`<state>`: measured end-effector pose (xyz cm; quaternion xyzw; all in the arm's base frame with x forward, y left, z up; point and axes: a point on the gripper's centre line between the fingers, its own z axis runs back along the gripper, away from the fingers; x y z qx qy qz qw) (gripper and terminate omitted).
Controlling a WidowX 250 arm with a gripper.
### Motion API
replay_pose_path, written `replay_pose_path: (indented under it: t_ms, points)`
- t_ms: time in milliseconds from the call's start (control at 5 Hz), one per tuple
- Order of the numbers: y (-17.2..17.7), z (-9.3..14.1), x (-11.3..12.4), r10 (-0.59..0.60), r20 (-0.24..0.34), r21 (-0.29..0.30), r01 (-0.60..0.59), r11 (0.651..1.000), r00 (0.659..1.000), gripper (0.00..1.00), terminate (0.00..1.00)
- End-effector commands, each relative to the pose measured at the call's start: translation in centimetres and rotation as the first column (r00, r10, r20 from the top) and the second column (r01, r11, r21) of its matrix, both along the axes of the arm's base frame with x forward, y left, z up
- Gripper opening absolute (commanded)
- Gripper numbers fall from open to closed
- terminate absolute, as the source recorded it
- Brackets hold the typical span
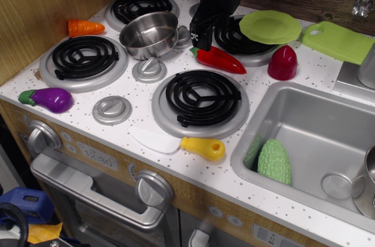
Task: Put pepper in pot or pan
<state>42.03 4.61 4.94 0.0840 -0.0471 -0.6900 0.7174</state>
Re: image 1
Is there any red toy chili pepper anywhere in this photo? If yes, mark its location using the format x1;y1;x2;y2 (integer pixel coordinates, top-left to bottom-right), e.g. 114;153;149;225
189;46;247;74

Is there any silver stove knob behind pot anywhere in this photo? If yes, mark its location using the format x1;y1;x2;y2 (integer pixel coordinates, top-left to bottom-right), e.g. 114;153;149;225
174;25;192;49

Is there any small steel pot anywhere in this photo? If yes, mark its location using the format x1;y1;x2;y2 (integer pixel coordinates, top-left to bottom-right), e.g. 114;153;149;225
119;12;179;60

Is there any steel pot in sink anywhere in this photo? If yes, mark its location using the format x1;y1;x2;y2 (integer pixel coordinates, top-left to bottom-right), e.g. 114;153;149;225
351;145;374;219

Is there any back right black burner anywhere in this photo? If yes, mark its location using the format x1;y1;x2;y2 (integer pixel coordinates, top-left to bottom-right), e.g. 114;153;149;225
210;15;281;67

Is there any black burner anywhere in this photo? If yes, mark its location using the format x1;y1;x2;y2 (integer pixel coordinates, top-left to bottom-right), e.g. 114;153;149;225
210;15;281;67
105;0;179;32
151;70;250;139
39;36;128;93

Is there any silver stove knob back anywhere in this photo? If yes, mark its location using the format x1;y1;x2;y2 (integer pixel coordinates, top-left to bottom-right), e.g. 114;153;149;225
189;3;200;18

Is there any silver stove knob middle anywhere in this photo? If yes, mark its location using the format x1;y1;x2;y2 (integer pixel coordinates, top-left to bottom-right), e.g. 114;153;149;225
132;57;167;84

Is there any green plastic plate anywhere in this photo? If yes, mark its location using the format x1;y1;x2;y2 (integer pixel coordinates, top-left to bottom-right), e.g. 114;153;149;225
239;10;302;44

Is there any front right black burner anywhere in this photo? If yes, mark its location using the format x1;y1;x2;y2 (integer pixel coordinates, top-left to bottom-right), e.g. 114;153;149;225
151;70;250;139

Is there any back left black burner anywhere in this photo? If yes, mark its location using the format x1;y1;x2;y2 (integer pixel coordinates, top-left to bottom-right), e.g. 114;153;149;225
105;0;179;32

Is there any dark red toy strawberry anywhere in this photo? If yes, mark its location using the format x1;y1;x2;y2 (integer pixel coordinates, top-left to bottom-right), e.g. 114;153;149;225
267;45;298;81

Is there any silver stove knob front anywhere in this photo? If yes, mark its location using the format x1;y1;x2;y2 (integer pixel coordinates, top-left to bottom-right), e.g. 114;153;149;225
92;96;132;126

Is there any front left black burner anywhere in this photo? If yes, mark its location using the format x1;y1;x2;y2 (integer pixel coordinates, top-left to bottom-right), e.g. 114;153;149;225
39;36;128;93

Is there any green plastic cutting board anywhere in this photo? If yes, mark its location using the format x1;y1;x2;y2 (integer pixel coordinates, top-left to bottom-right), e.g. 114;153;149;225
301;21;374;65

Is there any orange toy carrot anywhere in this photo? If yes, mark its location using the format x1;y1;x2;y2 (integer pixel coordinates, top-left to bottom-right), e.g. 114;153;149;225
68;19;105;37

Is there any green toy bitter gourd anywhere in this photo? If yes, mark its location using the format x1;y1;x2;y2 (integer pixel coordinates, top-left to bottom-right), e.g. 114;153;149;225
257;139;292;186

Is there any grey toy sink basin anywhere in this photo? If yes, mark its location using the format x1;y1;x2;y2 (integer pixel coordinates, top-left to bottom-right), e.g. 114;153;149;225
231;81;374;232

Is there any right oven dial knob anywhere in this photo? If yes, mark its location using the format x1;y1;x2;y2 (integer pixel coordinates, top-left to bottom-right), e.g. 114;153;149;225
135;170;175;208

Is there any oven dial knob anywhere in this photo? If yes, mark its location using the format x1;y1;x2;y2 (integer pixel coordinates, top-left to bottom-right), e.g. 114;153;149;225
135;170;175;208
28;120;62;153

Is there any purple toy eggplant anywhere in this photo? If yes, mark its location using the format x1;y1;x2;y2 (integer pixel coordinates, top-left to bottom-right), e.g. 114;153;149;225
18;88;74;114

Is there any silver toy faucet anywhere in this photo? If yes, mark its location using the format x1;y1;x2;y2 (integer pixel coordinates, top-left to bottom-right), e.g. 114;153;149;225
333;44;374;102

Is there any hanging metal whisk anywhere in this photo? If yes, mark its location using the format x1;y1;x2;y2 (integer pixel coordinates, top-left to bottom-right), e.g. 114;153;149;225
352;0;374;18

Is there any left oven dial knob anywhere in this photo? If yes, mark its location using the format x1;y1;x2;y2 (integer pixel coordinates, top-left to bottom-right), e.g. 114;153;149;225
28;120;62;153

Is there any blue plastic device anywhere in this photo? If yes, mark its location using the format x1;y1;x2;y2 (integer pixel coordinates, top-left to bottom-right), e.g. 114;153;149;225
1;187;54;224

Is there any yellow handled white toy knife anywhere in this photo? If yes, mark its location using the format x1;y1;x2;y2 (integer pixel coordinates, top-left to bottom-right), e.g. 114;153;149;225
128;126;226;161

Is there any silver oven door handle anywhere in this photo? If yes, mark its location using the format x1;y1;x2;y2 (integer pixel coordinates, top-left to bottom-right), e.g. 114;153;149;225
30;154;163;232

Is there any black cable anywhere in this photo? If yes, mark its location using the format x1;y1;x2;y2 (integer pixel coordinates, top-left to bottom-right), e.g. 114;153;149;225
0;202;29;247

